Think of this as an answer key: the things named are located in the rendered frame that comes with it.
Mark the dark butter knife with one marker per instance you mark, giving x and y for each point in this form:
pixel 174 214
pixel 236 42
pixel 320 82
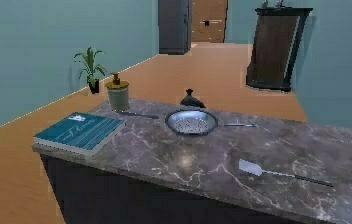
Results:
pixel 140 115

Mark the silver frying pan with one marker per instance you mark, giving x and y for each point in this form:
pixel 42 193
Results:
pixel 191 122

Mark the grey soap dispenser bottle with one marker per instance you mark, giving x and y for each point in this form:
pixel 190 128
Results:
pixel 118 95

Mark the dark brown cabinet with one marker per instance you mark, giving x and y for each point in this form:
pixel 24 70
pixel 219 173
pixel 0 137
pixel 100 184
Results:
pixel 275 50

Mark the brown wooden door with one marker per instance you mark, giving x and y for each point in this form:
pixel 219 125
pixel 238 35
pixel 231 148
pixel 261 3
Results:
pixel 209 20

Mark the silver spatula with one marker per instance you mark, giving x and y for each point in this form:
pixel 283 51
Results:
pixel 250 167

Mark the marble top kitchen counter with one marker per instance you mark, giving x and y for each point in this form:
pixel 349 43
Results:
pixel 197 160

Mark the teal book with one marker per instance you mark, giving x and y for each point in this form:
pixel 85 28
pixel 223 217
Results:
pixel 80 131

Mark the green house plant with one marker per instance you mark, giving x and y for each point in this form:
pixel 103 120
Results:
pixel 91 68

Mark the dark grey fridge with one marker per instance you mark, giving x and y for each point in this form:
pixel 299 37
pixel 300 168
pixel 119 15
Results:
pixel 173 26

